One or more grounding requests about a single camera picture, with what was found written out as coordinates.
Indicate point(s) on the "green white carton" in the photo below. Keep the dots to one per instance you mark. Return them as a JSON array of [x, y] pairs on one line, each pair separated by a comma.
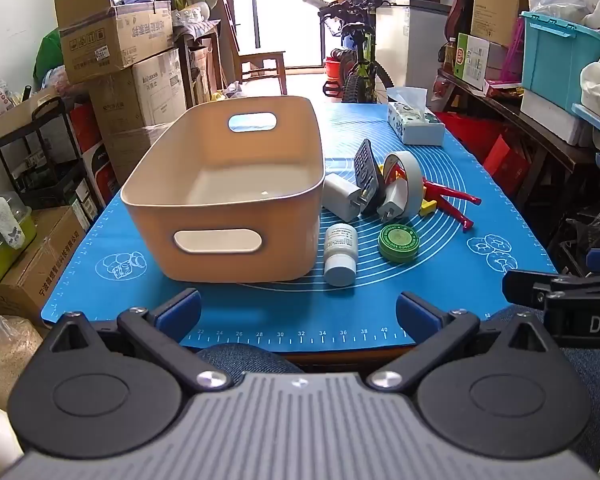
[[472, 62]]

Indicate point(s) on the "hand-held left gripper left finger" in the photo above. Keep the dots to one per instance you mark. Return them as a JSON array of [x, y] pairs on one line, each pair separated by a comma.
[[179, 307]]

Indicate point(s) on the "teal plastic storage bin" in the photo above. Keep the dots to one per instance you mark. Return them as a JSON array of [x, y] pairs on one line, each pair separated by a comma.
[[555, 60]]

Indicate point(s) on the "red plastic bucket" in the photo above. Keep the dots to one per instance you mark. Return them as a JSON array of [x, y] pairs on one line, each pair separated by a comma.
[[332, 69]]

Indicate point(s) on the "white plug adapter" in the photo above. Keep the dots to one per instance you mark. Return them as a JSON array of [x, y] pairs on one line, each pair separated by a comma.
[[391, 205]]

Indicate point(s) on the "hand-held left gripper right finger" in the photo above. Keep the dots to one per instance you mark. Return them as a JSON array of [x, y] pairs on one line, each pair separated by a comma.
[[416, 312]]

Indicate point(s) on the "cardboard box on cart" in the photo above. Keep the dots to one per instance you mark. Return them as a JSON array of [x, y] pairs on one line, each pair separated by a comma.
[[25, 110]]

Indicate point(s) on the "clear tape roll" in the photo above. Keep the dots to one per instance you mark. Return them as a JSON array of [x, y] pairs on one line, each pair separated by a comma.
[[410, 172]]

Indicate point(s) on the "tall brown cardboard box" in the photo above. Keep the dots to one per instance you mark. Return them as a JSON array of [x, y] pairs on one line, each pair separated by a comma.
[[500, 0]]

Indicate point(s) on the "black remote control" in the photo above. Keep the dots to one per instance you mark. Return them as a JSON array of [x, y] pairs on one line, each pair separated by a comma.
[[367, 167]]

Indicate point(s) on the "white patterned tissue box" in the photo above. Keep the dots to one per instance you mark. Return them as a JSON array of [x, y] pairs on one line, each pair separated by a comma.
[[415, 122]]

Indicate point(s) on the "green black bicycle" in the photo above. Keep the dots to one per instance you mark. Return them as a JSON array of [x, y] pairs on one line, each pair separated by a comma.
[[360, 60]]

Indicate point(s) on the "open cardboard carton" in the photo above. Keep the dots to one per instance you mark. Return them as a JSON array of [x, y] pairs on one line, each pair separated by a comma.
[[115, 35]]

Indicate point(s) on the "red white appliance box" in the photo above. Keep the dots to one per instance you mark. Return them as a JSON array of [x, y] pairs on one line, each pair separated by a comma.
[[97, 160]]

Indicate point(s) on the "red toy figure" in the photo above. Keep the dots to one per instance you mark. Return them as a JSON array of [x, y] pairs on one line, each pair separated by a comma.
[[447, 200]]

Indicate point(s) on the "white cube charger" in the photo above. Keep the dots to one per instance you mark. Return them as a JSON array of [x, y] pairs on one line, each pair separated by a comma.
[[341, 196]]

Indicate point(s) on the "black utility cart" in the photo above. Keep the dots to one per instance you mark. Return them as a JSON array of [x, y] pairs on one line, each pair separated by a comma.
[[35, 160]]

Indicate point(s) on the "beige plastic storage basket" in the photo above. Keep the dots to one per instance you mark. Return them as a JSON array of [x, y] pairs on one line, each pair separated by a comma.
[[215, 220]]

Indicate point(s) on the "amber glass bottle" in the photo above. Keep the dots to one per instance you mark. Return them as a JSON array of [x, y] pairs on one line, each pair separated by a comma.
[[448, 57]]

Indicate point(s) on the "green round tin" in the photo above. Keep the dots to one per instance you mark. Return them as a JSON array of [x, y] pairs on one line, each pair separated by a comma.
[[398, 243]]

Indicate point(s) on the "white foam box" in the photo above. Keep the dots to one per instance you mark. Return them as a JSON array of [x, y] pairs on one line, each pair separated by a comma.
[[550, 117]]

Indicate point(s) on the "white pill bottle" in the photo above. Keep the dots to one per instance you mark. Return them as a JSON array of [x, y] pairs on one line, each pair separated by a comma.
[[340, 255]]

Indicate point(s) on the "white chest freezer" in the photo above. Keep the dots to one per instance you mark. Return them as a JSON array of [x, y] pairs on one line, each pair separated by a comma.
[[412, 45]]

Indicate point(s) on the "blue silicone baking mat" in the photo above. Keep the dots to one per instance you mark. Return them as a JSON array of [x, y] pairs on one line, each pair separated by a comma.
[[420, 290]]

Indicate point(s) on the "large printed cardboard box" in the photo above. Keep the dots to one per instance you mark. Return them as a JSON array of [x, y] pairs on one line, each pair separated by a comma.
[[140, 90]]

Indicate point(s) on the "clear bag of grain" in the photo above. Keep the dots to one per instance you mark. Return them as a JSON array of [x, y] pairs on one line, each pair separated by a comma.
[[5, 355]]

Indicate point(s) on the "green lidded container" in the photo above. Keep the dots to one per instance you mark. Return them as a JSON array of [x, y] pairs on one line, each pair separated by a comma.
[[0, 245]]

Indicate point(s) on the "cardboard box with black print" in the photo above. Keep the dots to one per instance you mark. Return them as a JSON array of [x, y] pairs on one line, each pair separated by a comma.
[[40, 255]]

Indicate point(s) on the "wooden chair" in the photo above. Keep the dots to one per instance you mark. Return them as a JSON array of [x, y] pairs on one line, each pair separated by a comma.
[[265, 67]]

